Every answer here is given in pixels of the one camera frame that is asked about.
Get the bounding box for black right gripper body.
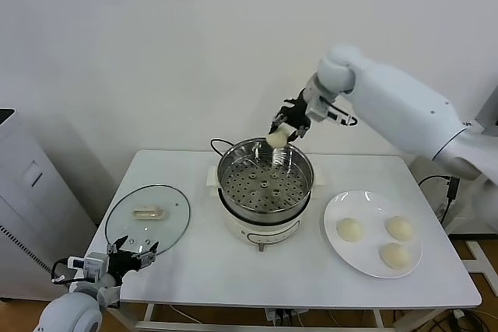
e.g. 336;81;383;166
282;93;312;131

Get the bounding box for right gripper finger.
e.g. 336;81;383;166
269;104;291;134
288;124;312;142

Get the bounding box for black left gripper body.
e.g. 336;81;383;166
107;250;143;278

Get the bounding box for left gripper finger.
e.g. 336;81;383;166
107;235;129;257
136;241;160;267

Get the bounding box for white steamed baozi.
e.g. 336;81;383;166
266;128;291;149
384;215;414;240
380;242;412;270
336;217;365;240

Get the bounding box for glass lid cream handle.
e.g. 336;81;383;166
104;184;191;261

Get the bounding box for stainless steel steamer basket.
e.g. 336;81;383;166
205;136;326;225

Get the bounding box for white floor cabinet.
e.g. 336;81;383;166
0;108;98;302

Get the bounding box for white round plate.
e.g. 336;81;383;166
323;190;424;279

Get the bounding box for cream electric cooker base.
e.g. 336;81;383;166
205;176;326;254

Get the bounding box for white power strip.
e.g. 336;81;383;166
265;307;308;326

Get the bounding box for black adapter box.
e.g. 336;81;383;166
447;176;461;204

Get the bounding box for grey stand object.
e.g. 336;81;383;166
472;79;498;135

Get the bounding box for white metal stand base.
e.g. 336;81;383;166
465;240;492;273

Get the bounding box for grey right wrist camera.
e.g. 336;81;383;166
305;94;359;127

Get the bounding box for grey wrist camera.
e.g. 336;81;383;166
305;94;359;127
68;252;110;282

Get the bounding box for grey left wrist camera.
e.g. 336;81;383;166
68;252;110;282

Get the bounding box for black left camera cable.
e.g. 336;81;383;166
50;257;90;285

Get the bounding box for white floor cable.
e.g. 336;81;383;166
169;306;203;325

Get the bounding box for black cooker power cable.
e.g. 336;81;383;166
209;138;234;158

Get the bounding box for white metal table frame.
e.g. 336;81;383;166
103;300;394;332

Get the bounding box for black floor cables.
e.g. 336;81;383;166
392;308;498;332

